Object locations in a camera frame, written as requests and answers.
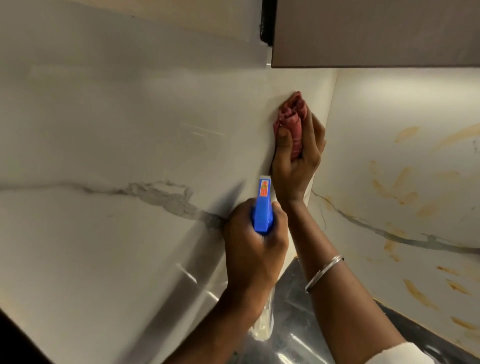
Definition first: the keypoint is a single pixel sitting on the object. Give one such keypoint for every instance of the person's left hand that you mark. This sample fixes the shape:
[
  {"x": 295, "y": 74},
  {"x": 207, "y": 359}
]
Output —
[{"x": 255, "y": 258}]

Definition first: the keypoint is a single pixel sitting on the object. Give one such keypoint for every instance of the person's right hand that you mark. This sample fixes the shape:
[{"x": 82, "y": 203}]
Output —
[{"x": 296, "y": 165}]

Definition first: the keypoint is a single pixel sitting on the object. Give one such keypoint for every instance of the pink checked cleaning cloth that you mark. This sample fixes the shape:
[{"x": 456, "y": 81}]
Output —
[{"x": 294, "y": 120}]

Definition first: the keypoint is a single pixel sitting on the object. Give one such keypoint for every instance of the clear spray bottle blue nozzle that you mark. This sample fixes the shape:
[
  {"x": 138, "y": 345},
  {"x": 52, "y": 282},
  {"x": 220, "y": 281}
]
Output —
[{"x": 263, "y": 213}]

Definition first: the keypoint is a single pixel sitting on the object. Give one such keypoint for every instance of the person's right forearm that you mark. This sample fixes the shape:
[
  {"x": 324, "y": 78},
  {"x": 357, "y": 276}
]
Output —
[{"x": 337, "y": 292}]

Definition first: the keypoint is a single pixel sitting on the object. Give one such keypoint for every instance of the person's left forearm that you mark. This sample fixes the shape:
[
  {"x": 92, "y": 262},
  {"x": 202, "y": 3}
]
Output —
[{"x": 213, "y": 330}]

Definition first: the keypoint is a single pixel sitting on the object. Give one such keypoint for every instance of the silver bangle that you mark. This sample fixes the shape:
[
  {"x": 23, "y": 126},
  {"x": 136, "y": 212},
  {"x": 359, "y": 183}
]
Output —
[{"x": 326, "y": 270}]

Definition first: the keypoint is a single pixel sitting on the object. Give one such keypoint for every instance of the brown upper cabinet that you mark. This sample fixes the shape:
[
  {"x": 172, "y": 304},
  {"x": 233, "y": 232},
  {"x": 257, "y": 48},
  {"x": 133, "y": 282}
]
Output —
[{"x": 375, "y": 33}]

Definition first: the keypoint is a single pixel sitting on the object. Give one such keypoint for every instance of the white shirt sleeve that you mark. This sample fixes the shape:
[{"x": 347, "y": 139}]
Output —
[{"x": 405, "y": 354}]

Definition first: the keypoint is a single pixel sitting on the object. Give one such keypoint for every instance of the black door frame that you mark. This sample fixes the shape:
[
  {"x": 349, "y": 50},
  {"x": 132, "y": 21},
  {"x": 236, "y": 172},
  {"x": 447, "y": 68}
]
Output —
[{"x": 15, "y": 337}]

